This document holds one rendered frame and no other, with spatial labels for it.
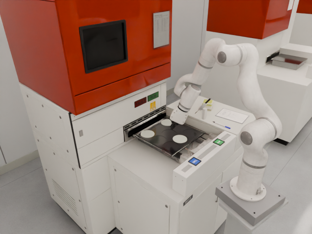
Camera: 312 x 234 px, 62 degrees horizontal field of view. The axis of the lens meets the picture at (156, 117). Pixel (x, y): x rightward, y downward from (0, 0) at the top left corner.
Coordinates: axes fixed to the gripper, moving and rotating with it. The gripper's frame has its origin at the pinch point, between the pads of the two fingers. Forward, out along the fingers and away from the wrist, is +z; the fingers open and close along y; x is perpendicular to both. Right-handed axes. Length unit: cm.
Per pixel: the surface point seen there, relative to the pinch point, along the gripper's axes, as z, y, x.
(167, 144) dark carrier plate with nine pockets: 10.3, 1.6, -6.9
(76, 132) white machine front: 15, -54, -28
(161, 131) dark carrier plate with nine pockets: 12.6, -3.6, 8.6
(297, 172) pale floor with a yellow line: 35, 161, 82
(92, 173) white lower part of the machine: 45, -35, -23
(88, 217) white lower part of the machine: 83, -25, -28
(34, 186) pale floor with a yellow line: 149, -86, 30
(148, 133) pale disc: 16.4, -11.8, 5.2
